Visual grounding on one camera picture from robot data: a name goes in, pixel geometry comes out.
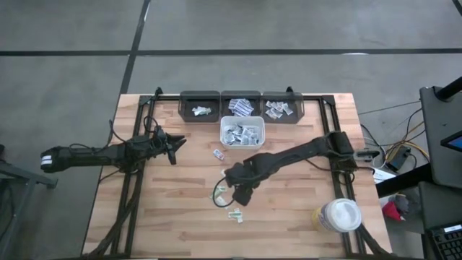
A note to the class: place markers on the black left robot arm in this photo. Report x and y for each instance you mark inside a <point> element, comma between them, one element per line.
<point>90,155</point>

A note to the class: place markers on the black cart post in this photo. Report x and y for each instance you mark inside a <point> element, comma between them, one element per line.
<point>449,90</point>

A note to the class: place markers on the blue screen display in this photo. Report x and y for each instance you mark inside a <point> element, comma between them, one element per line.
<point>453,142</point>

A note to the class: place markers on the white paper sheet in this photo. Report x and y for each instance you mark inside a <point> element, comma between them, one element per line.
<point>382,176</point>

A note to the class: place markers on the Lysol wipes canister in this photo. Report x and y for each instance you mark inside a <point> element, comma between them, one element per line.
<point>337,215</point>

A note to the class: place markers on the blue striped bandage packet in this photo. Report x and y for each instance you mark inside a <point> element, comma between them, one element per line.
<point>245,112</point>
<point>246,104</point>
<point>234,105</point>

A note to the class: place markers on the black keyboard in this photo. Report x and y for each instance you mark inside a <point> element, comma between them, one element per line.
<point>447,243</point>

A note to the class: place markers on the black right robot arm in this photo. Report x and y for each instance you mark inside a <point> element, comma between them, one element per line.
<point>288,155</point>

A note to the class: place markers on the red cloth bag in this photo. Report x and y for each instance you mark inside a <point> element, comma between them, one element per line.
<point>391,212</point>

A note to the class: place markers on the alcohol antiseptic pad packet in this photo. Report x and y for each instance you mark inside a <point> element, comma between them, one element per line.
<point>247,130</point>
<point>237,128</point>
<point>228,130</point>

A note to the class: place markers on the white plastic bin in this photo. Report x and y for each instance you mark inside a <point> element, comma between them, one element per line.
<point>242,121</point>

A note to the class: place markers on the grey plastic bin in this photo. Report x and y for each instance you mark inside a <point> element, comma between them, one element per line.
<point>187,104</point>
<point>297,108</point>
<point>225,95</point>

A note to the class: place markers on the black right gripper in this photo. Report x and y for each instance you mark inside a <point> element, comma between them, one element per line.
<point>243,175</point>

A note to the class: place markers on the black power box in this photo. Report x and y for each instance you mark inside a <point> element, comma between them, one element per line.
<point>398,159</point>

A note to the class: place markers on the dark grey side cart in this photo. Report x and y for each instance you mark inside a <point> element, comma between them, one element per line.
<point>440,144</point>

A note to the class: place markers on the grey fabric bundle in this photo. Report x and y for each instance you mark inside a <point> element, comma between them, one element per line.
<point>402,202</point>

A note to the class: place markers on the grey metal stand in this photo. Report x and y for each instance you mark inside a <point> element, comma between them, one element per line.
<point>25,178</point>

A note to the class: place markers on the white packet black print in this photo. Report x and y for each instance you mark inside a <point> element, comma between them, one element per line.
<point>278,115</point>

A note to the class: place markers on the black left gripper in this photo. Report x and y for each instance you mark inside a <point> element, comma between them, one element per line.
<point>162,144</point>

